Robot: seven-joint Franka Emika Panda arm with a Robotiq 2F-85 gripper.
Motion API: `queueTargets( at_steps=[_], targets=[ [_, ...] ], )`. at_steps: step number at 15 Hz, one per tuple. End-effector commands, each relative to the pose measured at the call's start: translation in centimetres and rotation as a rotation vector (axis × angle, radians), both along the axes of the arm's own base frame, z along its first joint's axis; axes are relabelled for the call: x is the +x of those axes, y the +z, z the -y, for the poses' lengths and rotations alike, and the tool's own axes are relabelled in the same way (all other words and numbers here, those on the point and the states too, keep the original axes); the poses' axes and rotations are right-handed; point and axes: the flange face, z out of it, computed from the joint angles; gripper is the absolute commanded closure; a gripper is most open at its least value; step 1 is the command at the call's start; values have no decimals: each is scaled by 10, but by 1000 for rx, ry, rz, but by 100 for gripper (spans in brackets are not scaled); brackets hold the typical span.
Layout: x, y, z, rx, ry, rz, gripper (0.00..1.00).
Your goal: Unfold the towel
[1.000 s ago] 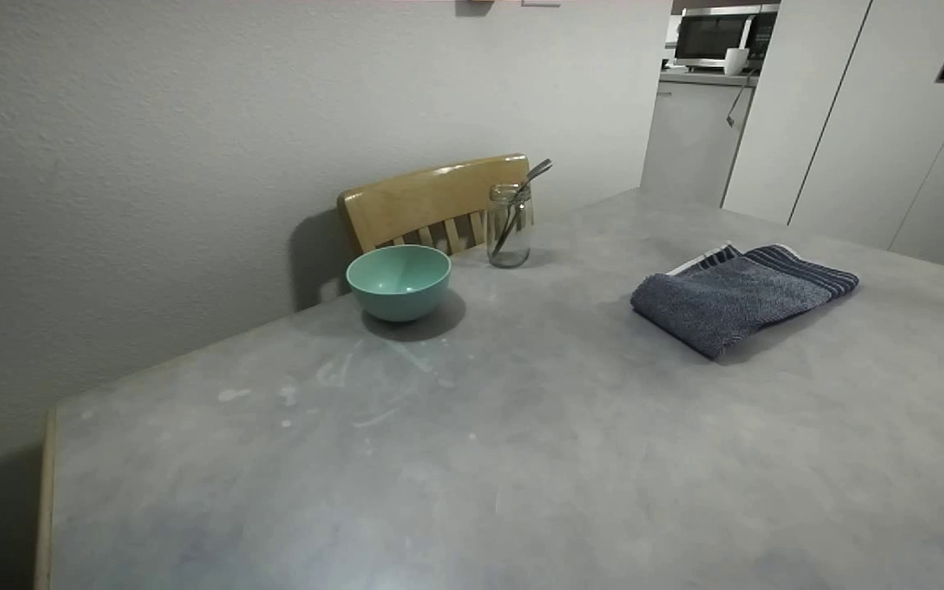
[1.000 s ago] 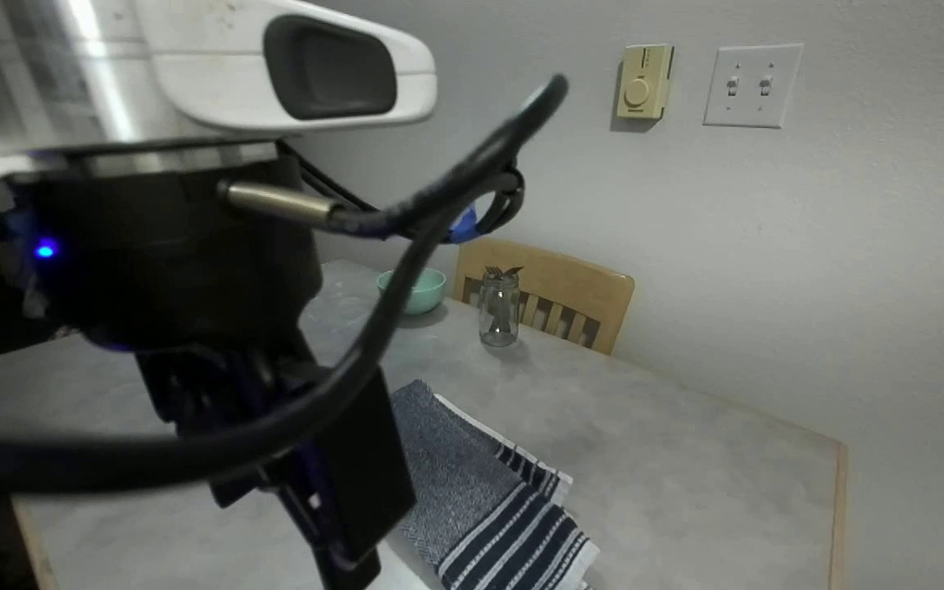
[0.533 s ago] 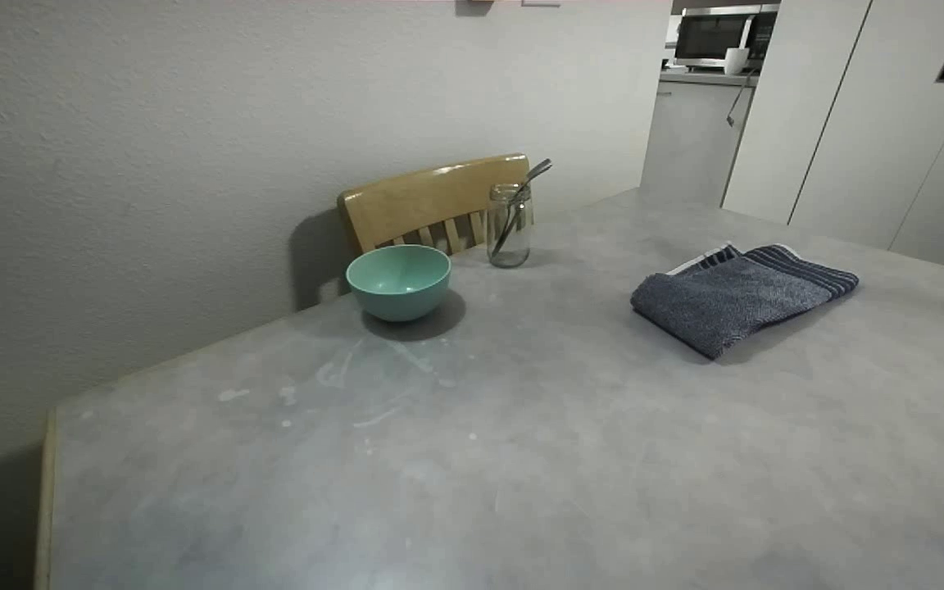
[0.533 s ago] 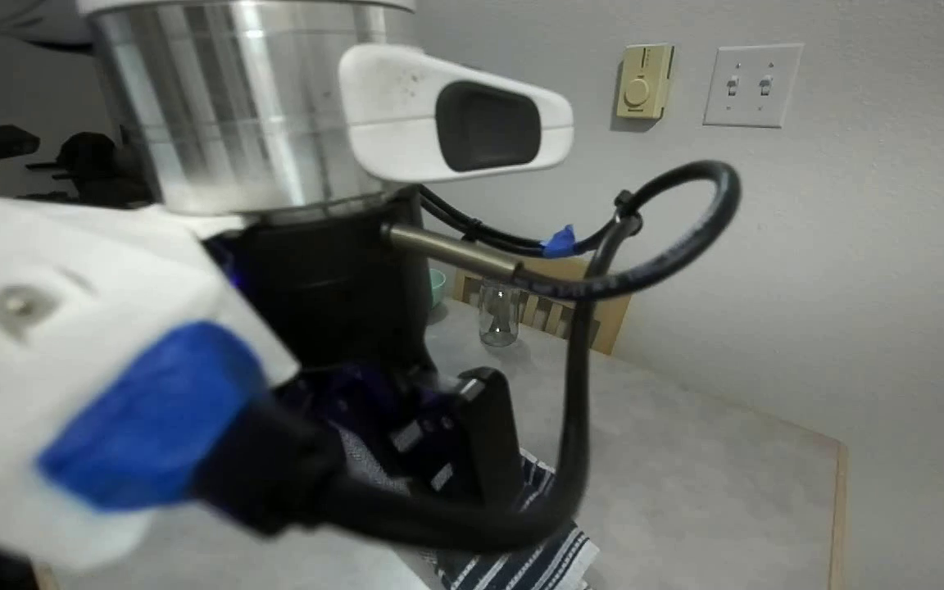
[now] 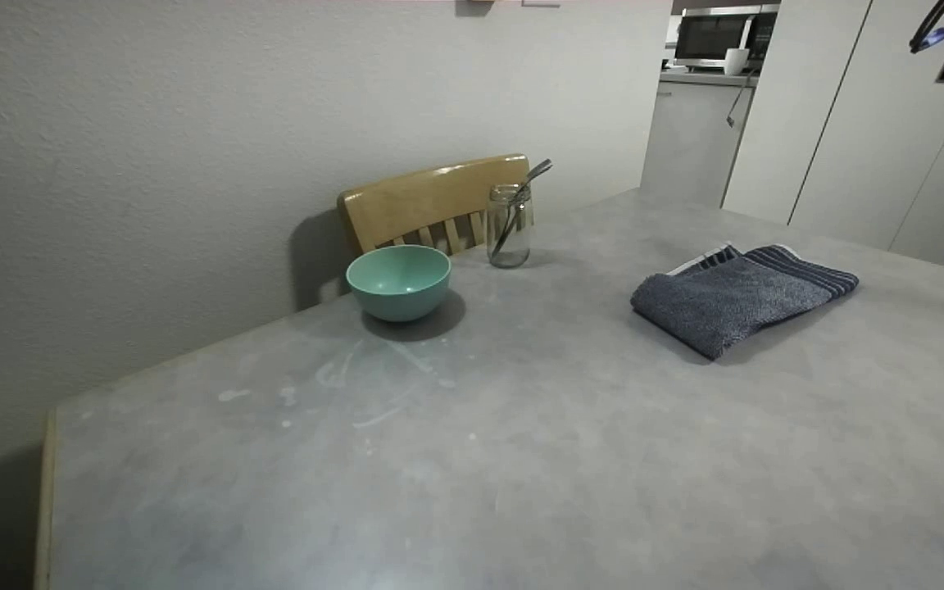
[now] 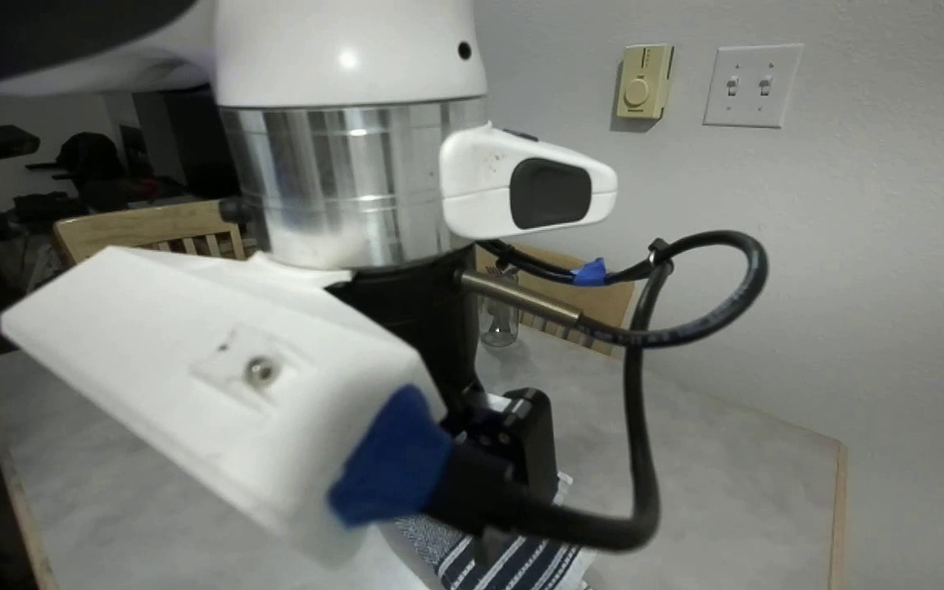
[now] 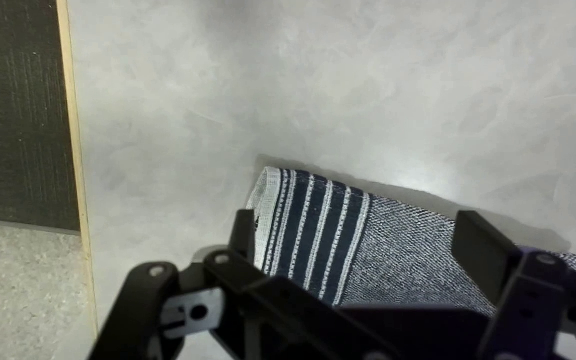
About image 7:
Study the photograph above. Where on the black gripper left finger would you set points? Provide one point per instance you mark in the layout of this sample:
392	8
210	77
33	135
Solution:
242	233

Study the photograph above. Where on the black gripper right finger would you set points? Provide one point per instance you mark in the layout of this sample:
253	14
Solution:
488	257

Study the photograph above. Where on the grey towel with navy stripes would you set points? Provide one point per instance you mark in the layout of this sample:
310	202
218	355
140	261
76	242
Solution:
400	247

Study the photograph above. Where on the black pegboard panel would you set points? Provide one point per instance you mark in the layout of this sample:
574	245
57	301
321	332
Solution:
15	112

